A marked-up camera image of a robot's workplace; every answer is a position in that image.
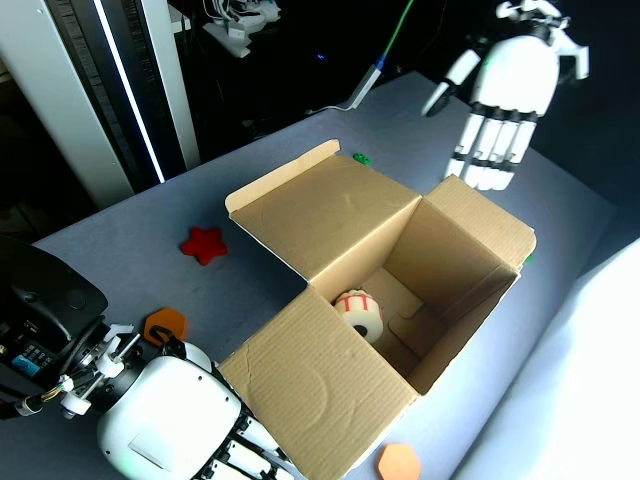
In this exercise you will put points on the cardboard box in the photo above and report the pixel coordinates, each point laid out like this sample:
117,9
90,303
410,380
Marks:
320,400

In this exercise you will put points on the pink strawberry cake toy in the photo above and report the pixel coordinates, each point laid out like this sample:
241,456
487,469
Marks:
360,312

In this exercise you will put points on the orange hexagon block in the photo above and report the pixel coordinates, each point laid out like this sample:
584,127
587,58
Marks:
399,462
172,320

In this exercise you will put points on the grey table cloth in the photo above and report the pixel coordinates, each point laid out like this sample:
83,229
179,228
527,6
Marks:
150,280

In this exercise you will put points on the red star block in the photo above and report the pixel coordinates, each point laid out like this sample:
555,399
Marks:
205,245

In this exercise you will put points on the white light strip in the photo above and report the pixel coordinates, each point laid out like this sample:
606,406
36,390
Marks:
127,90

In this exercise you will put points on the white parts pile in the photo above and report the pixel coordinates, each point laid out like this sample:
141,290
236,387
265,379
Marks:
235,35

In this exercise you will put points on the white backdrop sheet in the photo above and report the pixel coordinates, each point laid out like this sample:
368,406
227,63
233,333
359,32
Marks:
575,375

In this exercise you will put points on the wide white frame post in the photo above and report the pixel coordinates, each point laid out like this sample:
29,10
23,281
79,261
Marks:
55,100

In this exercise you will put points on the narrow white frame post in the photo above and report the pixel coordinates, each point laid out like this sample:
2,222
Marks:
172,75

